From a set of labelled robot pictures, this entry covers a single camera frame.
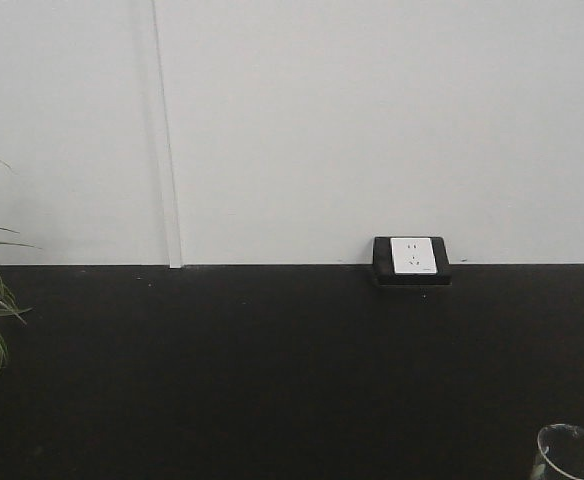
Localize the clear glass beaker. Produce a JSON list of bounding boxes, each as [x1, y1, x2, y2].
[[529, 424, 584, 480]]

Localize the black socket mounting box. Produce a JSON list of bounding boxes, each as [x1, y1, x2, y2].
[[372, 237, 451, 288]]

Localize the white wall power socket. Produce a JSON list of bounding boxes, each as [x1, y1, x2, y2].
[[390, 237, 438, 275]]

